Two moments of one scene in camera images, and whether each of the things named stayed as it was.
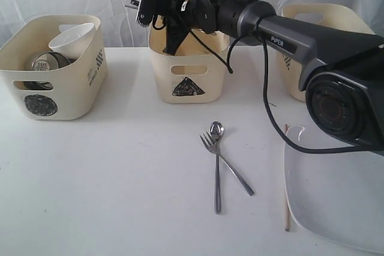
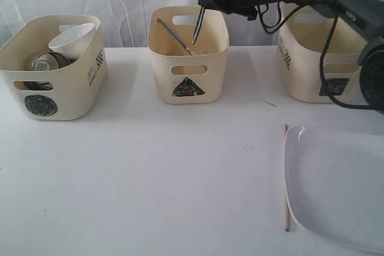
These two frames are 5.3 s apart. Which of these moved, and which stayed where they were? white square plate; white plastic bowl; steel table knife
Moved: steel table knife
Stayed: white plastic bowl; white square plate
